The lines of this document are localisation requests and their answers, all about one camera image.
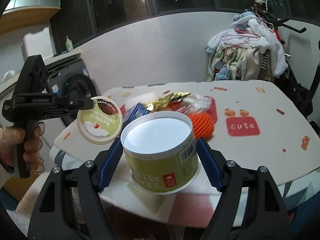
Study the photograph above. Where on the gold foil wrapper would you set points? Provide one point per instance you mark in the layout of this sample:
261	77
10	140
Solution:
163	101

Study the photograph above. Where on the red flat packet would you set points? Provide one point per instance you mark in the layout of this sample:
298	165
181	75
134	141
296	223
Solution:
213	110

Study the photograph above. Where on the dark window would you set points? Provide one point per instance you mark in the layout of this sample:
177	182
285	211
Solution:
120	5

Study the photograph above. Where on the green pump soap bottle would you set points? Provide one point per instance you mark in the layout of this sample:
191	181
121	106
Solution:
69	44

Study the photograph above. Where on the pile of clothes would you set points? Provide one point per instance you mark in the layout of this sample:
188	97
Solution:
245	52

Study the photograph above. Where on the grey front-load washing machine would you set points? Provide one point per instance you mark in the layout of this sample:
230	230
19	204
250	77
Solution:
80	85

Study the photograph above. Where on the clear plastic wrapper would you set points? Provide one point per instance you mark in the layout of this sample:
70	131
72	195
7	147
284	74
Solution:
196	102

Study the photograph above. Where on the black clothes rack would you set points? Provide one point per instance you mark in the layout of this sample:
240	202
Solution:
297	90

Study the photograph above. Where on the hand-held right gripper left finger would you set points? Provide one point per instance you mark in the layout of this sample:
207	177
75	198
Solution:
110	165

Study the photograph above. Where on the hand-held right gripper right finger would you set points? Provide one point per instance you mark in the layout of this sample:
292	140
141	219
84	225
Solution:
208	160

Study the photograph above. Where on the geometric print tablecloth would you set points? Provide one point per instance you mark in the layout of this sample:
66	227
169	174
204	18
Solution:
300	187

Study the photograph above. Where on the white ribbed plastic box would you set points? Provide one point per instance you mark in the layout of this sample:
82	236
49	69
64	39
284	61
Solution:
37	43

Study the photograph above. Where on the green yogurt lid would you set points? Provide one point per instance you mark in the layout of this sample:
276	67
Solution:
100	123

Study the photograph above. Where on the person's white fleece clothing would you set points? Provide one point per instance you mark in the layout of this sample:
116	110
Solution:
37	200

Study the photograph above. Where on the person's left hand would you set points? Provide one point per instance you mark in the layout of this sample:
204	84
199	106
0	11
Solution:
33	145

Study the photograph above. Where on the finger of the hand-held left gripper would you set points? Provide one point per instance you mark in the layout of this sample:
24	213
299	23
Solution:
77	103

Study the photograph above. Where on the cream printed table mat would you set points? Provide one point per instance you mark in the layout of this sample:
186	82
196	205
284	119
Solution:
250	157

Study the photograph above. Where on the white plastic bag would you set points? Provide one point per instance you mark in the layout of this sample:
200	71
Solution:
9	76

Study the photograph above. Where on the green yogurt cup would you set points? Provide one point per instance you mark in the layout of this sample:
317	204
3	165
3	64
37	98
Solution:
160	166

